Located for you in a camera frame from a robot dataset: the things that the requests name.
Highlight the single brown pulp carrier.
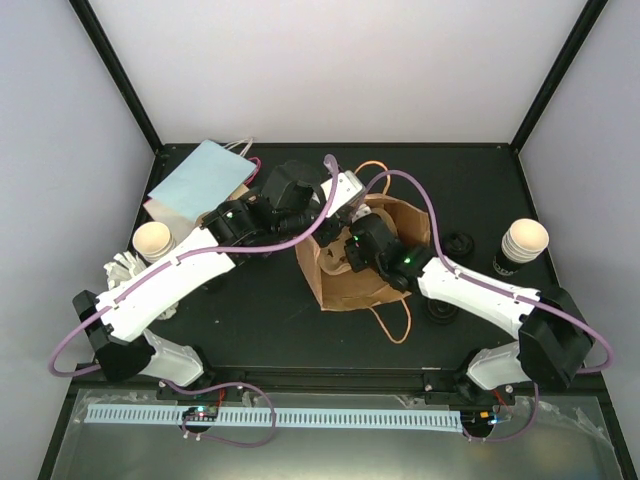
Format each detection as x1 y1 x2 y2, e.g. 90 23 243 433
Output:
318 237 351 276

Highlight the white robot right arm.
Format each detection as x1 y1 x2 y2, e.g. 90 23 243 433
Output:
345 213 594 404

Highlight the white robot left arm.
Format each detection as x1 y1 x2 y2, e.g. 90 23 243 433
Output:
73 155 364 399

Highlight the black coffee cup lid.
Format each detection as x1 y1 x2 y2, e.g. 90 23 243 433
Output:
425 299 459 326

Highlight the black lid stack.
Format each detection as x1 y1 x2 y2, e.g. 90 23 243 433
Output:
441 231 475 260

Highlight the small brown paper bag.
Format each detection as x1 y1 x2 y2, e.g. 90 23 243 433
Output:
229 184 249 199

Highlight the light blue paper bag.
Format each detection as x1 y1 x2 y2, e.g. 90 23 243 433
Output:
149 140 256 221

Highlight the right paper cup stack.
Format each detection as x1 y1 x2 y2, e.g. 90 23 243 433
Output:
492 218 549 276

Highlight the paper cup stack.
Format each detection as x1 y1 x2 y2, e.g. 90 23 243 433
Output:
132 221 176 264
492 218 549 276

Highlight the left paper cup stack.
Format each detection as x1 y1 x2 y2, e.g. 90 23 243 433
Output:
132 221 176 264

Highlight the white plastic cutlery bundle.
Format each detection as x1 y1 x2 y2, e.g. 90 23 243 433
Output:
103 251 147 290

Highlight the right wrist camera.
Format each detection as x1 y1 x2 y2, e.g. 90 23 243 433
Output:
351 204 372 223

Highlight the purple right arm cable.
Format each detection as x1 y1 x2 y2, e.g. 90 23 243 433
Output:
352 169 616 446

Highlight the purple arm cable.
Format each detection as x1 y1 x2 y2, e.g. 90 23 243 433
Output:
47 153 341 447
352 169 616 446

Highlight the black aluminium rail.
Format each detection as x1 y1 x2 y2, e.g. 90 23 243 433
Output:
186 367 471 401

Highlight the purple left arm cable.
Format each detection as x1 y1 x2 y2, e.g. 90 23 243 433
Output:
47 153 341 447

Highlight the light blue cable duct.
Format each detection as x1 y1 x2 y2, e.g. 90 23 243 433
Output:
84 404 463 433

